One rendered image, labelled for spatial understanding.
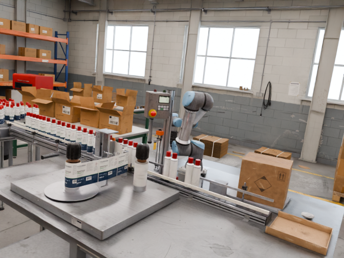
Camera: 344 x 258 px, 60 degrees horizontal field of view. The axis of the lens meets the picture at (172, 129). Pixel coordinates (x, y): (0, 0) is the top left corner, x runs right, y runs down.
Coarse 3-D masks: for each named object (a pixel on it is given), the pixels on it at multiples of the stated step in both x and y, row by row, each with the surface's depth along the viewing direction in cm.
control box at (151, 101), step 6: (150, 96) 212; (156, 96) 214; (150, 102) 213; (156, 102) 215; (144, 108) 222; (150, 108) 214; (156, 108) 215; (144, 114) 222; (156, 114) 216; (162, 114) 218; (168, 114) 220
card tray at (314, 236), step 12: (288, 216) 180; (276, 228) 167; (288, 228) 169; (300, 228) 170; (312, 228) 172; (324, 228) 169; (288, 240) 156; (300, 240) 152; (312, 240) 159; (324, 240) 160; (324, 252) 146
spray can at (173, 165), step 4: (176, 156) 205; (172, 160) 205; (176, 160) 205; (172, 164) 205; (176, 164) 205; (172, 168) 205; (176, 168) 206; (172, 172) 206; (176, 172) 207; (172, 176) 206
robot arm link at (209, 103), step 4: (208, 96) 220; (208, 100) 219; (212, 100) 223; (208, 104) 220; (212, 104) 225; (200, 108) 232; (204, 108) 224; (208, 108) 224; (196, 112) 239; (200, 112) 235; (204, 112) 234; (196, 116) 241; (200, 116) 240; (196, 120) 246; (196, 124) 256
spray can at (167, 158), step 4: (168, 152) 207; (168, 156) 208; (164, 160) 209; (168, 160) 208; (164, 164) 209; (168, 164) 208; (164, 168) 210; (168, 168) 209; (164, 172) 210; (168, 172) 210; (168, 176) 210
